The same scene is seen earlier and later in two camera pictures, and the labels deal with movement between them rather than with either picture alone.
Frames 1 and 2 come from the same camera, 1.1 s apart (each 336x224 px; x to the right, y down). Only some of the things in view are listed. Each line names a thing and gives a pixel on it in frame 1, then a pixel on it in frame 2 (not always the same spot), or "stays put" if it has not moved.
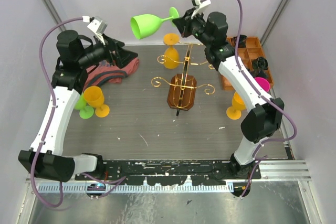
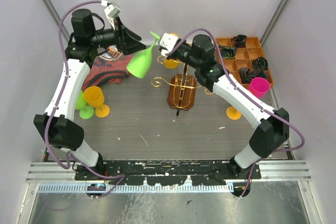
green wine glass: x=143 y=25 → x=140 y=64
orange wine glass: x=234 y=113 stays put
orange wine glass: x=94 y=96 stays put
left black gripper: x=123 y=56 → x=127 y=41
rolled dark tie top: x=242 y=41 stays put
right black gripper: x=183 y=23 → x=171 y=56
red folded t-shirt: x=99 y=75 stays put
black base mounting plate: x=169 y=172 stays put
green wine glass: x=86 y=112 stays put
